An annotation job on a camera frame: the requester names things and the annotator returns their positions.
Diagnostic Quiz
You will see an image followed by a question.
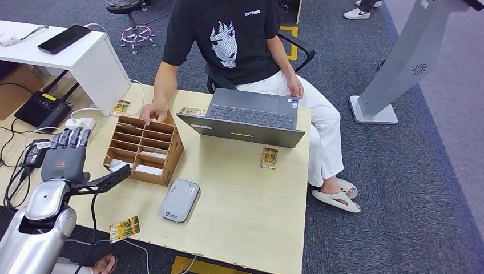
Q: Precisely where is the white power cable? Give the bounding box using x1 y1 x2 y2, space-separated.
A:
66 237 151 274

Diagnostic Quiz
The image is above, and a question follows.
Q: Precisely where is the yellow printed hotel card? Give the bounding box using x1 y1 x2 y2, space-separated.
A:
260 147 279 171
178 107 205 117
110 99 131 117
108 215 141 245

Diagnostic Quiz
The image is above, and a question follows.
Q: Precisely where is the black power adapter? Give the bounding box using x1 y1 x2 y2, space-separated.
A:
22 139 52 169

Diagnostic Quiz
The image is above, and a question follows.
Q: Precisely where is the white blank card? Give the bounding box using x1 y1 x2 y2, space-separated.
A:
140 150 168 160
110 159 133 173
135 164 163 176

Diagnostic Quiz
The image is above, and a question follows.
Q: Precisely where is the beige slipper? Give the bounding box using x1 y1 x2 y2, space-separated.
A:
336 178 359 200
311 189 361 215

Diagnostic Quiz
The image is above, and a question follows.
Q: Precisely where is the black camera cable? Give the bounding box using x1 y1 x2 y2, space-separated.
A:
74 191 100 274

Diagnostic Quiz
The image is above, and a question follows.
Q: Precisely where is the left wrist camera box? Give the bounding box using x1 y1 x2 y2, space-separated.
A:
68 163 132 196

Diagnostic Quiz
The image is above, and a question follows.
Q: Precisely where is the white charger cable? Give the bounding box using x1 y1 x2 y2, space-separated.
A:
69 79 146 119

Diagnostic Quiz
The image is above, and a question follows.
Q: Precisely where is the black office chair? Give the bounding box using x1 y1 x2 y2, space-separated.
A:
204 30 316 95

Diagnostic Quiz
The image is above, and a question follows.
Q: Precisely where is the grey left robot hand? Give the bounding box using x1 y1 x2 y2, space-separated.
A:
41 126 92 186

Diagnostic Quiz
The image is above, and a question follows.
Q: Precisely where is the black smartphone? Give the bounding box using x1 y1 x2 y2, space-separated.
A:
37 25 92 55

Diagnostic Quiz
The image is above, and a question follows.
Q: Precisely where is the grey kiosk stand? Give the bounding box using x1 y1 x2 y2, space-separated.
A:
348 0 484 126

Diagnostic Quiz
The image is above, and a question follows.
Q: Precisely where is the wooden card organiser box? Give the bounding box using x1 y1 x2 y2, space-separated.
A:
103 113 185 187

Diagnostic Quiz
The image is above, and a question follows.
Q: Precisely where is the white charger plug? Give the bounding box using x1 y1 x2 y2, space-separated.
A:
64 118 87 132

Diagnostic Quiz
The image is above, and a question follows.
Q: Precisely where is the person's left hand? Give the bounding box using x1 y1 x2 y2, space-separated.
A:
287 74 305 100

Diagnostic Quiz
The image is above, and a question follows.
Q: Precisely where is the person's right hand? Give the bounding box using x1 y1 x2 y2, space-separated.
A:
139 99 169 126

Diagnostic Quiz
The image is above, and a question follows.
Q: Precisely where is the black stool chrome base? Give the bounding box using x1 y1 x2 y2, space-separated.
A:
105 0 158 55

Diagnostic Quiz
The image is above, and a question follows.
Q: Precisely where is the white corded device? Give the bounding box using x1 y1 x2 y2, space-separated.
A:
0 25 49 49

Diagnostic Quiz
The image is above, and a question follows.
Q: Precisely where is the grey laptop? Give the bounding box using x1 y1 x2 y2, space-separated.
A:
176 88 305 149

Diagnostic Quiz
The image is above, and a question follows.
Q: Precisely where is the black router with antennas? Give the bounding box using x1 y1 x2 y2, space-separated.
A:
14 70 80 131

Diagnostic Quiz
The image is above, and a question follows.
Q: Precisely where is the person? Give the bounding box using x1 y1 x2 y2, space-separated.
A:
139 0 361 215
343 0 384 21
51 252 119 274

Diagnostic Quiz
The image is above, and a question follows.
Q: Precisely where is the white desk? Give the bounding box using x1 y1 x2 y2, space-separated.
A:
0 21 132 117

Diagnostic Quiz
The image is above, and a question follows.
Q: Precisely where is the black power cable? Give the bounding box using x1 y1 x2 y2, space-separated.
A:
0 82 37 209

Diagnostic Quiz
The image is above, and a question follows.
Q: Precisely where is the yellow floor tape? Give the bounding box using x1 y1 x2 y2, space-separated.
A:
279 25 300 62
171 256 251 274

